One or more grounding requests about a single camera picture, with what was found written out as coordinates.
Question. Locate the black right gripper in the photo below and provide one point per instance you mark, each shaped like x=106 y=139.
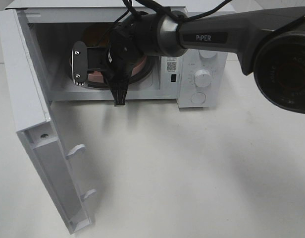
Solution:
x=121 y=58

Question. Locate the pink round plate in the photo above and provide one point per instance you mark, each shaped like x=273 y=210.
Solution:
x=96 y=62

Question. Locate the burger with lettuce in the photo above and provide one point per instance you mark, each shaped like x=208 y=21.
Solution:
x=93 y=35

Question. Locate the white microwave door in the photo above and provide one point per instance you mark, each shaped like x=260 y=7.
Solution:
x=34 y=121

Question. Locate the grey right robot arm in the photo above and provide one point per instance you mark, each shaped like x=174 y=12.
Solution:
x=269 y=43

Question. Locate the glass microwave turntable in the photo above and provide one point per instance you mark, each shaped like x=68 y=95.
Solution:
x=96 y=81

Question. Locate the white microwave oven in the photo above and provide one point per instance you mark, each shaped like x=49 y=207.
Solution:
x=60 y=23

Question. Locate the lower white timer knob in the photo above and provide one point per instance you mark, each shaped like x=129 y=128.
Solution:
x=202 y=78

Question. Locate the upper white power knob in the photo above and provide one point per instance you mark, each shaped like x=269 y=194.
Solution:
x=207 y=54

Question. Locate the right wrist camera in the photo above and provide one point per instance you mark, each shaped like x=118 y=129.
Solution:
x=84 y=61

